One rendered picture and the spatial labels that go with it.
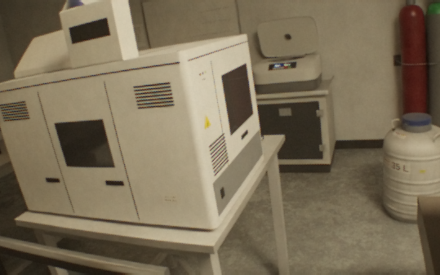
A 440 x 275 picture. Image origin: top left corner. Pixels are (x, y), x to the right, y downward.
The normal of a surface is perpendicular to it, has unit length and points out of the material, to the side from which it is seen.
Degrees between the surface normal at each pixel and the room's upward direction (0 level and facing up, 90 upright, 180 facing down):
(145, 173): 90
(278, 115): 90
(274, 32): 105
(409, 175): 90
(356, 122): 90
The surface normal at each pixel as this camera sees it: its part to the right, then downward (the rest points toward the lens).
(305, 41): -0.33, 0.57
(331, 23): -0.37, 0.33
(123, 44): 0.92, -0.03
